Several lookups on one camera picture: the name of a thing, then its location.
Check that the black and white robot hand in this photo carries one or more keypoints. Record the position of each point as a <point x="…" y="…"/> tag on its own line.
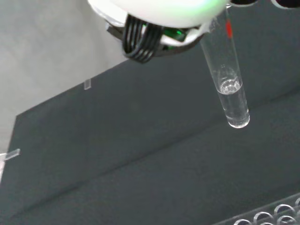
<point x="159" y="11"/>

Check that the clear acrylic test tube rack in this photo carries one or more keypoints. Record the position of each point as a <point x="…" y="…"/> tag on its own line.
<point x="276" y="213"/>

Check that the clear tape strip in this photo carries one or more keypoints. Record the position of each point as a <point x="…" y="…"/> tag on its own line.
<point x="87" y="84"/>
<point x="12" y="154"/>

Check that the black bench cloth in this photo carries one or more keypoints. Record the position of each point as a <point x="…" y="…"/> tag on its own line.
<point x="150" y="152"/>

